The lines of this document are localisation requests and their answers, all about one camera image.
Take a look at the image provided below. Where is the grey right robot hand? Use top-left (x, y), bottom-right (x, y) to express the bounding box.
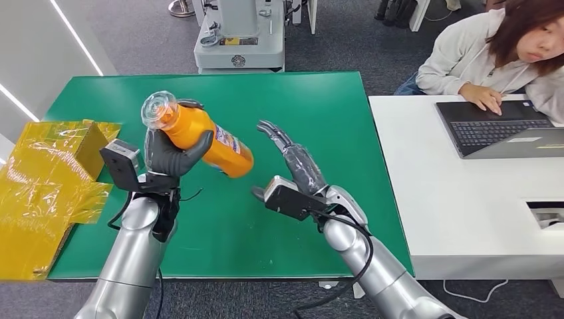
top-left (251, 120), bottom-right (329, 203)

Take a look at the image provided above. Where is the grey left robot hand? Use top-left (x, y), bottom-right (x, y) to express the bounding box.
top-left (143, 98), bottom-right (215, 178)

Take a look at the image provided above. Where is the orange plastic bottle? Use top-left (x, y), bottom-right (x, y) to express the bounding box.
top-left (140, 90), bottom-right (255, 179)

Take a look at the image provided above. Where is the green topped table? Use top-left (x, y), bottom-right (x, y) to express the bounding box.
top-left (44, 71), bottom-right (415, 300)

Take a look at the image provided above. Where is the yellow film wrapped cardboard box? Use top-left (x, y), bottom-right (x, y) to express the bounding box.
top-left (0, 119), bottom-right (122, 282)

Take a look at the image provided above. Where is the white machine base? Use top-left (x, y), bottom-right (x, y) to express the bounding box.
top-left (193, 0), bottom-right (287, 75)

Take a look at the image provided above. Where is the chrome round stand base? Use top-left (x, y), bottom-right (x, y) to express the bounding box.
top-left (167, 0), bottom-right (196, 19)

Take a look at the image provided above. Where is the white furniture leg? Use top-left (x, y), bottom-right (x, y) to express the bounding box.
top-left (307, 0), bottom-right (318, 36)
top-left (408, 0), bottom-right (431, 33)

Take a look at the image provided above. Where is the white desk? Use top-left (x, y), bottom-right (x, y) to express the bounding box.
top-left (368, 94), bottom-right (564, 300)

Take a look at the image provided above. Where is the black chair base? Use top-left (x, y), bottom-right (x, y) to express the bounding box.
top-left (373, 0), bottom-right (417, 31)

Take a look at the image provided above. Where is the person's hand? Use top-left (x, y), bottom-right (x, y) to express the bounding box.
top-left (458, 83), bottom-right (503, 117)

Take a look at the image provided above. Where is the dark grey laptop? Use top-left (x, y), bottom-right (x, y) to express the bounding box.
top-left (434, 100), bottom-right (564, 160)

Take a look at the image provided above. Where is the person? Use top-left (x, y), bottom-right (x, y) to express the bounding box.
top-left (393, 0), bottom-right (564, 124)

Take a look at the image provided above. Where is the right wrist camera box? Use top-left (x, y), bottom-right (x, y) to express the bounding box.
top-left (263, 175), bottom-right (329, 222)

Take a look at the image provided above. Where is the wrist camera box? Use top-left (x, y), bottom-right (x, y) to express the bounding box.
top-left (263, 175), bottom-right (329, 222)
top-left (99, 139), bottom-right (141, 192)

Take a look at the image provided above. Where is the thin black wrist wire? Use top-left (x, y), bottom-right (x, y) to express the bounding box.
top-left (180, 188), bottom-right (204, 203)

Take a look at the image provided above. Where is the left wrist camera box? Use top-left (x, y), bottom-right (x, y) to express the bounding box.
top-left (99, 139), bottom-right (141, 192)

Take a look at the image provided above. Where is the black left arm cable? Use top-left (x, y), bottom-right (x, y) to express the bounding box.
top-left (107, 191), bottom-right (165, 319)

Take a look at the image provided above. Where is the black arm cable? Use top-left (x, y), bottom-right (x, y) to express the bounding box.
top-left (107, 191), bottom-right (165, 319)
top-left (292, 209), bottom-right (375, 319)

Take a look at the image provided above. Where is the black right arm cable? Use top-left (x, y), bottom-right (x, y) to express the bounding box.
top-left (292, 209), bottom-right (375, 319)

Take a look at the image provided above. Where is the white floor cable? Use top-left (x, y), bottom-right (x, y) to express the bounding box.
top-left (442, 279), bottom-right (509, 304)

